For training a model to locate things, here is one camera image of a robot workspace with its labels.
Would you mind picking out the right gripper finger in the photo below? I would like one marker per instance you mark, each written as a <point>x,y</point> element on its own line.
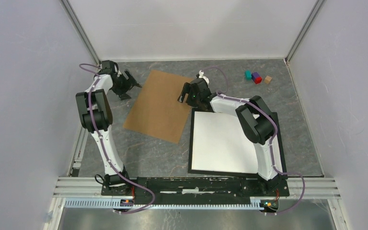
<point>186,87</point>
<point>182,97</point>

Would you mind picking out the brown backing board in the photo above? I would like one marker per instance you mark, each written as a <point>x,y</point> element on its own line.
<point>156,111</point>

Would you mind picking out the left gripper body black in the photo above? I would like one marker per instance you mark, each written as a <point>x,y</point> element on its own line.
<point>122,86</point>

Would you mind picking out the purple cube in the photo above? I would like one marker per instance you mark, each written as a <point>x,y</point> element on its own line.
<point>255,75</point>

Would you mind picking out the red cube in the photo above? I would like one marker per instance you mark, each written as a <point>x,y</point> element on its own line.
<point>257,80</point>

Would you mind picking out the cat photo print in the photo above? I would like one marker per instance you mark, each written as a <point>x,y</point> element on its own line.
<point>222,143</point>

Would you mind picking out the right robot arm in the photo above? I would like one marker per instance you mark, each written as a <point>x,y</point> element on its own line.
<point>255,118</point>

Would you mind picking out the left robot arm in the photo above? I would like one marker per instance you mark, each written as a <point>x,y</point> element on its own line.
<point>96,117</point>

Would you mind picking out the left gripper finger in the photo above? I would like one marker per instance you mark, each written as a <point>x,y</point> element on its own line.
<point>124,96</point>
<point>132,81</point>

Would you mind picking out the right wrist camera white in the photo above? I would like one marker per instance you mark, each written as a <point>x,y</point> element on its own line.
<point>201,75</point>

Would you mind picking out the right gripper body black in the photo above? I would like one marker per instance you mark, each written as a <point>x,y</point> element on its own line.
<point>193,100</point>

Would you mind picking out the teal cube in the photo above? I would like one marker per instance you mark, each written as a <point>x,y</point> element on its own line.
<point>248,75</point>

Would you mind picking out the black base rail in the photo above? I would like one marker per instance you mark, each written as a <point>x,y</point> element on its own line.
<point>194,190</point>

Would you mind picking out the black picture frame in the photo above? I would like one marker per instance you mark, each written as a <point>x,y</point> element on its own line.
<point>190,143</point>

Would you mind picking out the tan wooden cube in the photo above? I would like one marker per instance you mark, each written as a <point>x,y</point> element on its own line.
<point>268,79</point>

